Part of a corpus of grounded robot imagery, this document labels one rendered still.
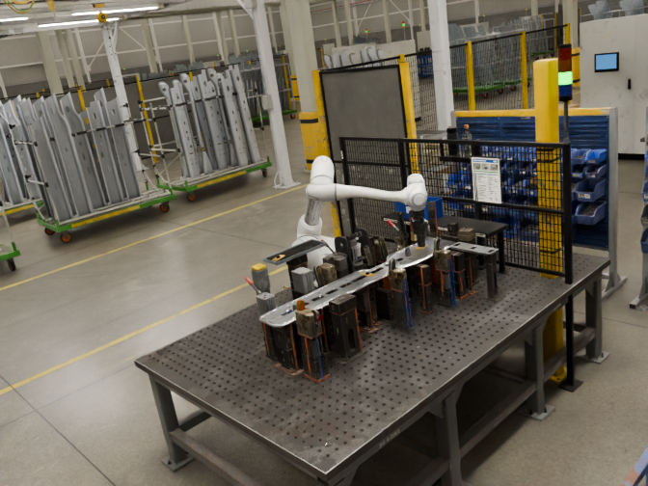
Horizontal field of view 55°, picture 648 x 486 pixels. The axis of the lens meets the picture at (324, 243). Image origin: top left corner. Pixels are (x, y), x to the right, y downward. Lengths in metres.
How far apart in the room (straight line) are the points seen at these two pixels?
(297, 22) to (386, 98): 5.52
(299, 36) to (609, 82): 5.04
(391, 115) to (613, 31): 4.82
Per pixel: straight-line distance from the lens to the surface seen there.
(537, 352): 3.80
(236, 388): 3.19
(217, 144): 11.46
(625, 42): 9.96
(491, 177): 4.03
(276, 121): 10.46
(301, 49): 11.26
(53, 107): 9.88
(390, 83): 5.88
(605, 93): 10.13
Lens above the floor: 2.27
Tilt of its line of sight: 18 degrees down
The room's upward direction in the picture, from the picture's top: 8 degrees counter-clockwise
